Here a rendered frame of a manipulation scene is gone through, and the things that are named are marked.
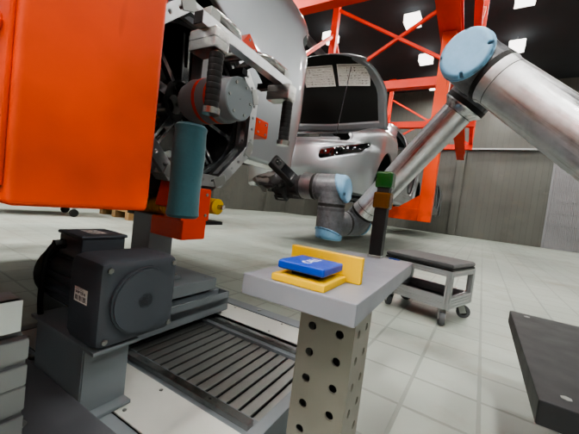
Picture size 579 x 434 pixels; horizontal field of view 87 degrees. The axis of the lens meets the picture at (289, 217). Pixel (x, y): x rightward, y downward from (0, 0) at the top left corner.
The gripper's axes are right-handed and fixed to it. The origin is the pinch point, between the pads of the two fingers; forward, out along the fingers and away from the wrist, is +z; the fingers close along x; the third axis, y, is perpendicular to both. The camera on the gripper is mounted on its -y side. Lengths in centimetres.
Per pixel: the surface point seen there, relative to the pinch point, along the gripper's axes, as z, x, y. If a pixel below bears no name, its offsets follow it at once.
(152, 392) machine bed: -12, -72, 8
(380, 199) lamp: -52, -17, -9
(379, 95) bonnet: 44, 310, 104
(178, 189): -3.5, -32.4, -20.2
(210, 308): 10, -41, 33
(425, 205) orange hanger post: -21, 250, 230
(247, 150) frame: 6.7, 8.8, -6.2
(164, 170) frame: 6.7, -27.0, -22.0
